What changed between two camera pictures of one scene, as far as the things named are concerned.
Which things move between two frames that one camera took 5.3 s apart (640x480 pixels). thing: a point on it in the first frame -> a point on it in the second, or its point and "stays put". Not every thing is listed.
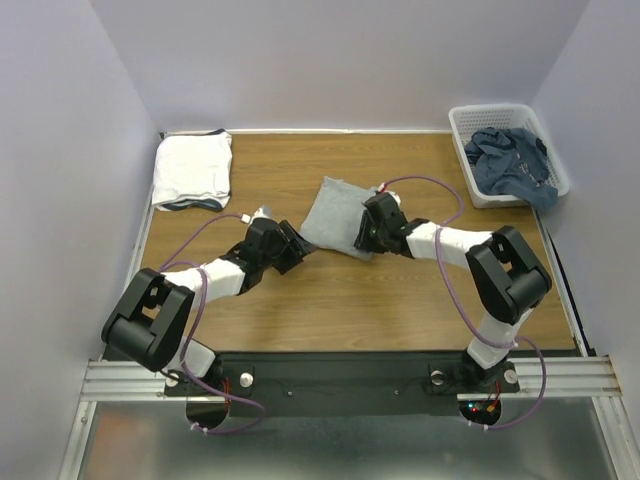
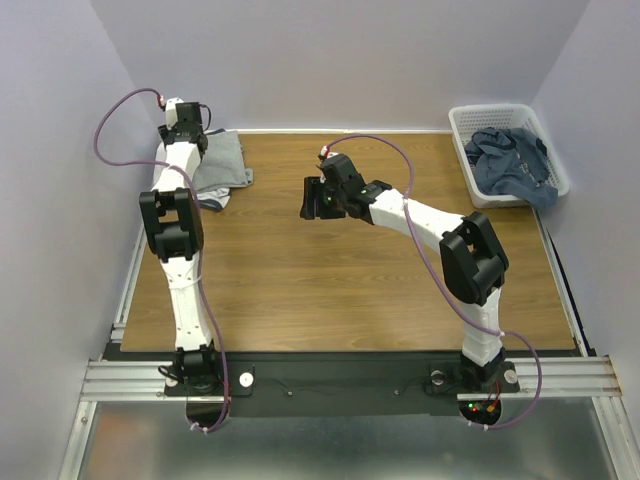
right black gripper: [370, 233] -> [311, 198]
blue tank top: [511, 162] stays put
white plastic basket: [465, 120] stays put
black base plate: [340, 384] stays put
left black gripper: [295, 248] -> [164, 132]
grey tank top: [334, 216] -> [223, 163]
